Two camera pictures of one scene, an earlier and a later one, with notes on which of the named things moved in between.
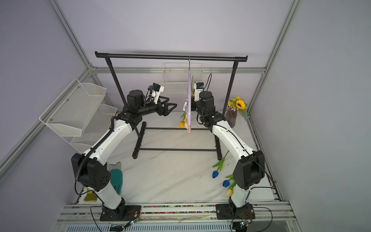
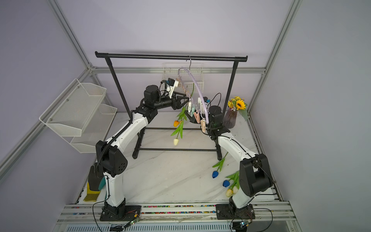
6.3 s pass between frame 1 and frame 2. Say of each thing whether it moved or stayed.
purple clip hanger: moved
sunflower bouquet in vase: stayed
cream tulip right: stayed
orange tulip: moved
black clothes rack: stayed
